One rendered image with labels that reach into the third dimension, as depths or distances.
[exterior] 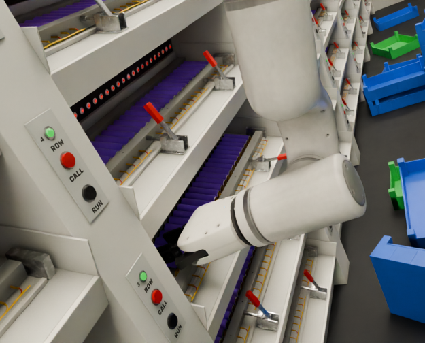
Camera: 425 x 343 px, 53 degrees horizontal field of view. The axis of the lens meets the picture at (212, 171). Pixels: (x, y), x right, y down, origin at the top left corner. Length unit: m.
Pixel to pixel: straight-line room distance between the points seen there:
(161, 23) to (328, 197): 0.39
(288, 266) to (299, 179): 0.48
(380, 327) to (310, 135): 0.74
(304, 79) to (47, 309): 0.36
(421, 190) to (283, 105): 1.11
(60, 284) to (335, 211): 0.32
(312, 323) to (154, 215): 0.66
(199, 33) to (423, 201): 0.89
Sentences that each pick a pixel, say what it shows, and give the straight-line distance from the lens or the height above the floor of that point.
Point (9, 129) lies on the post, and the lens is 0.45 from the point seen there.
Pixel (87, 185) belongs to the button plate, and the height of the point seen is 0.80.
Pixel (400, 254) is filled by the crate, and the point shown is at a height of 0.20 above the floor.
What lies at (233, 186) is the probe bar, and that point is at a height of 0.56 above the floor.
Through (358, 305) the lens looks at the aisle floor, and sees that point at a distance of 1.32.
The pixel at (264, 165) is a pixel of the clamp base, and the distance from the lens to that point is 0.96.
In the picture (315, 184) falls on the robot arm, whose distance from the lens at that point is 0.53.
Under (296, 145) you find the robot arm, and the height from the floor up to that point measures 0.68.
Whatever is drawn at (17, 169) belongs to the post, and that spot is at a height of 0.85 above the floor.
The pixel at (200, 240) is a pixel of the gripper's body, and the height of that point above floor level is 0.63.
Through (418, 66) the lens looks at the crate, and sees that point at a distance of 2.49.
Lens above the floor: 0.93
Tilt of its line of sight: 22 degrees down
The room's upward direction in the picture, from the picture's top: 27 degrees counter-clockwise
